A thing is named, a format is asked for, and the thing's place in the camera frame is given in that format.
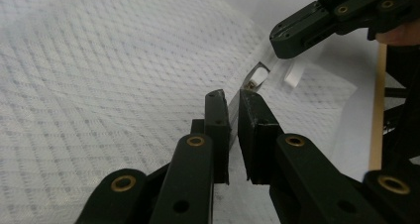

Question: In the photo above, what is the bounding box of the white mesh laundry bag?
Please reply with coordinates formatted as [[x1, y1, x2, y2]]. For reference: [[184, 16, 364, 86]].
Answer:
[[0, 0, 360, 224]]

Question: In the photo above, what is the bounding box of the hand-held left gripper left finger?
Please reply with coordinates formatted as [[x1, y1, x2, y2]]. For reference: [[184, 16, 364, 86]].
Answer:
[[150, 88, 232, 224]]

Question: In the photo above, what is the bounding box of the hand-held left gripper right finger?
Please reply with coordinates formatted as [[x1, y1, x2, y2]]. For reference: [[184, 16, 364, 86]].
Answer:
[[237, 88, 387, 224]]

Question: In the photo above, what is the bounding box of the wooden table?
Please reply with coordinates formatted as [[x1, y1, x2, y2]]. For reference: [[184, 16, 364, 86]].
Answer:
[[367, 43, 388, 171]]

